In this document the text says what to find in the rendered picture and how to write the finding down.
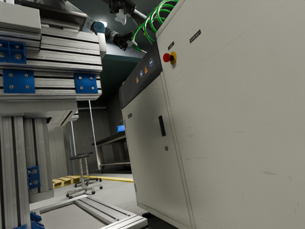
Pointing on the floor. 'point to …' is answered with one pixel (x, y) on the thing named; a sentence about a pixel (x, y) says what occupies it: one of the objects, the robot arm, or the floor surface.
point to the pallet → (65, 181)
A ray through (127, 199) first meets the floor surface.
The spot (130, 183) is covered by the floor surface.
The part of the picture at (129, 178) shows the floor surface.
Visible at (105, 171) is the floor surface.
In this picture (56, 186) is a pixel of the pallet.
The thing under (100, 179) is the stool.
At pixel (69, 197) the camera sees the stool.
